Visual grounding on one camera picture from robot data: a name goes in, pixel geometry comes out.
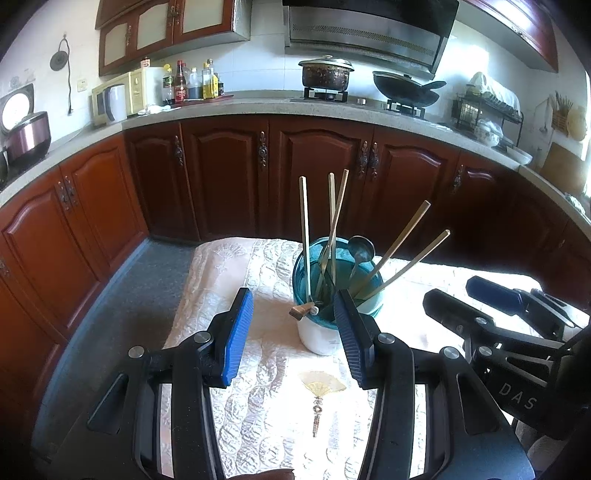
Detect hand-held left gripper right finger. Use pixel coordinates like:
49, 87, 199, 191
333, 288, 536, 480

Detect white kettle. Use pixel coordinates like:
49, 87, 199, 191
104, 84, 127, 123

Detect round black wall hanging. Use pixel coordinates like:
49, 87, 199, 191
50, 38, 71, 72

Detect yellow microwave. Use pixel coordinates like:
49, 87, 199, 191
91, 68, 167, 126

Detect cooking pot with lid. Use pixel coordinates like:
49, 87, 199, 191
298, 55, 355, 92

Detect wooden cutting board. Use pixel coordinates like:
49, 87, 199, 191
539, 142, 589, 195

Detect red label sauce bottle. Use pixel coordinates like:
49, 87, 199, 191
174, 61, 188, 103

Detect metal spoon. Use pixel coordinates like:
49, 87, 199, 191
346, 235, 376, 288

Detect floral lidded bowl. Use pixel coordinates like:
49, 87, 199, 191
475, 119, 505, 147

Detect dark wooden base cabinets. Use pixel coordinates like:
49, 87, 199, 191
0, 113, 591, 462

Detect wall utensil holder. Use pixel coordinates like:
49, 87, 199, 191
549, 91, 573, 137

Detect yellow oil bottle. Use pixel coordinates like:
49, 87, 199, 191
202, 58, 219, 99

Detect black wok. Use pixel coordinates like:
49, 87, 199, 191
372, 70, 448, 108

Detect white quilted mat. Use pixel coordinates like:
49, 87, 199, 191
161, 236, 591, 480

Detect white floral cup teal rim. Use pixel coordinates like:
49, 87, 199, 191
292, 235, 385, 356

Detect white dish cloth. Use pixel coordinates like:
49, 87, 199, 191
466, 71, 522, 114

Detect round woven trivet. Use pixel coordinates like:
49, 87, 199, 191
567, 105, 588, 141

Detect wooden wall cabinet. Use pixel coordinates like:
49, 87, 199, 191
462, 0, 561, 75

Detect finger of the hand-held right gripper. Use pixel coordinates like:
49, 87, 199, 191
422, 288, 560, 385
465, 275, 583, 340

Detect glass door wall cabinet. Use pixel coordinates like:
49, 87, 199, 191
95, 0, 252, 77

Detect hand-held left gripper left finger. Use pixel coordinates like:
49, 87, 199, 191
46, 287, 256, 480

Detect red tray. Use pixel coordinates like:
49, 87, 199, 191
173, 93, 234, 108

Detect steel range hood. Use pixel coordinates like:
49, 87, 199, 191
281, 0, 460, 79

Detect grey stone countertop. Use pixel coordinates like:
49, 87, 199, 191
0, 90, 591, 222

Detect gas stove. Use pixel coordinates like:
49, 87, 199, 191
290, 89, 428, 118

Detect black dish rack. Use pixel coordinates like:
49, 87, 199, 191
451, 90, 525, 140

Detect pink rice cooker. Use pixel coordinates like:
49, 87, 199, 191
0, 83, 51, 163

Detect dark sauce bottle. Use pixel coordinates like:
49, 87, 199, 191
161, 65, 176, 105

